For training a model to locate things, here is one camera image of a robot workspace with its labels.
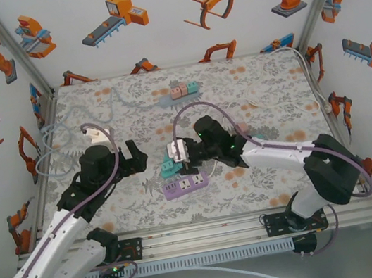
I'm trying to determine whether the light blue power cable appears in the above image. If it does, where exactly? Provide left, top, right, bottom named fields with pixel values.
left=24, top=79, right=172, bottom=181

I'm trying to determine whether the floral table mat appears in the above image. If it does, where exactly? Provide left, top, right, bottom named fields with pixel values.
left=19, top=39, right=360, bottom=248

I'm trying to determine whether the teal triangular power strip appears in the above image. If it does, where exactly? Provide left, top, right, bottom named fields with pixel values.
left=155, top=151, right=188, bottom=182

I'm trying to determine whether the white plastic tube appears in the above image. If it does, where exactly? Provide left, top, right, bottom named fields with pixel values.
left=178, top=248, right=303, bottom=278

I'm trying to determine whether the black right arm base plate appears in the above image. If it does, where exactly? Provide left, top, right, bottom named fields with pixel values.
left=262, top=203, right=330, bottom=240

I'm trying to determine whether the grey slotted cable duct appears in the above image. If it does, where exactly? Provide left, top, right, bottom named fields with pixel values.
left=52, top=237, right=297, bottom=278

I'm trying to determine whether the brown plug adapter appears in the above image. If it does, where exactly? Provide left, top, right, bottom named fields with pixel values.
left=235, top=120, right=250, bottom=134

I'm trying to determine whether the aluminium side rail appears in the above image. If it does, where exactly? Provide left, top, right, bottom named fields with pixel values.
left=9, top=89, right=82, bottom=251
left=295, top=39, right=372, bottom=203

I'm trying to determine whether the aluminium frame rail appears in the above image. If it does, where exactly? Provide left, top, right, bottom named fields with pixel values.
left=10, top=191, right=372, bottom=278

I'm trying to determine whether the purple power strip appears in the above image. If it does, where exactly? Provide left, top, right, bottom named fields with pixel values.
left=161, top=170, right=213, bottom=201

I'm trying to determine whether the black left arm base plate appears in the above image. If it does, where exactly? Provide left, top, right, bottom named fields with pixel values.
left=116, top=236, right=146, bottom=265

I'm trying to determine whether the light blue power strip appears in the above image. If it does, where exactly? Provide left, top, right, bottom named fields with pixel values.
left=158, top=88, right=206, bottom=110

